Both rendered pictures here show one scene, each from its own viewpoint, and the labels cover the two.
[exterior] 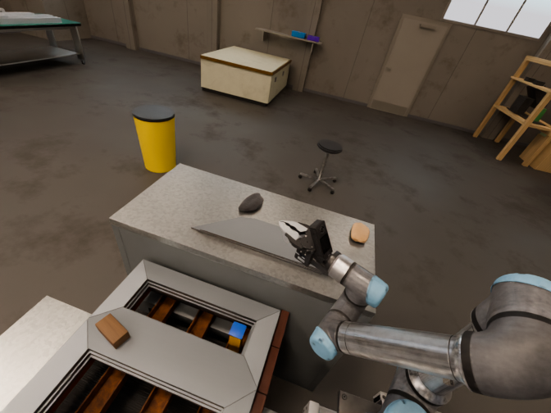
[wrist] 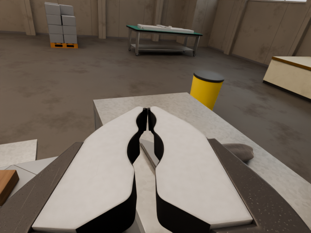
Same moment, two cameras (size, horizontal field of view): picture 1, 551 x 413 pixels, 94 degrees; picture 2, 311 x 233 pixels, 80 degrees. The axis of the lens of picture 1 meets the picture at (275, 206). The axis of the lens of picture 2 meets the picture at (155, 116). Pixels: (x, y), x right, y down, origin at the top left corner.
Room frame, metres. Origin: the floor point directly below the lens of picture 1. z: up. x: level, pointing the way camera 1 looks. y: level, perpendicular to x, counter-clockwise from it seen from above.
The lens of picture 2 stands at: (0.55, -0.12, 1.51)
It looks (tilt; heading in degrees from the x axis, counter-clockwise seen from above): 30 degrees down; 51
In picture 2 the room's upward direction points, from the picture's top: 8 degrees clockwise
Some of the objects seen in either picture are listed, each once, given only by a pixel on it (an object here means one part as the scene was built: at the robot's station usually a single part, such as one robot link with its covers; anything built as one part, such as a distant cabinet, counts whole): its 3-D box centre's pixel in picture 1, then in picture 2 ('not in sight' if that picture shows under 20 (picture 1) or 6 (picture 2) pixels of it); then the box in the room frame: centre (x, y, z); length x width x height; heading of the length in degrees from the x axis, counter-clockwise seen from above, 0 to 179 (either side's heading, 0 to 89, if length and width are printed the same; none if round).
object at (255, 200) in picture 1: (252, 202); (233, 152); (1.16, 0.14, 1.07); 0.20 x 0.10 x 0.03; 160
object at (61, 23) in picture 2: not in sight; (61, 25); (1.93, 7.24, 0.59); 1.19 x 0.80 x 1.19; 82
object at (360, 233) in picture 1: (360, 232); not in sight; (1.10, -0.49, 1.07); 0.16 x 0.10 x 0.04; 162
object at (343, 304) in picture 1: (348, 307); not in sight; (0.44, -0.28, 1.33); 0.11 x 0.08 x 0.11; 147
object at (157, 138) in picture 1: (157, 140); (202, 96); (2.85, 1.63, 0.36); 0.46 x 0.46 x 0.73
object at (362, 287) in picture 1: (364, 285); not in sight; (0.46, -0.29, 1.43); 0.11 x 0.08 x 0.09; 57
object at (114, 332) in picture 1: (112, 330); (0, 187); (0.41, 0.52, 0.89); 0.12 x 0.06 x 0.05; 63
